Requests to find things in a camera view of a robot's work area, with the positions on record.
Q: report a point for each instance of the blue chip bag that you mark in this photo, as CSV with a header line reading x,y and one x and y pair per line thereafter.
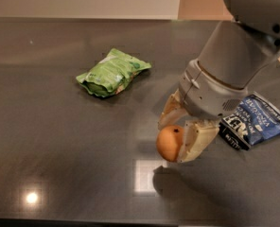
x,y
254,121

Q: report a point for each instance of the green snack bag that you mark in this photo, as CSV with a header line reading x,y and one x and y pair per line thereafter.
x,y
113,74

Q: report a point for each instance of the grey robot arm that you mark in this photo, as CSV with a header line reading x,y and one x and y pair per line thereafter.
x,y
239,49

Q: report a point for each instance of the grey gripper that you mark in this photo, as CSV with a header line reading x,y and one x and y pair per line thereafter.
x,y
209,94

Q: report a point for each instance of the orange fruit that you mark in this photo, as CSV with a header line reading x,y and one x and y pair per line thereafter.
x,y
169,141

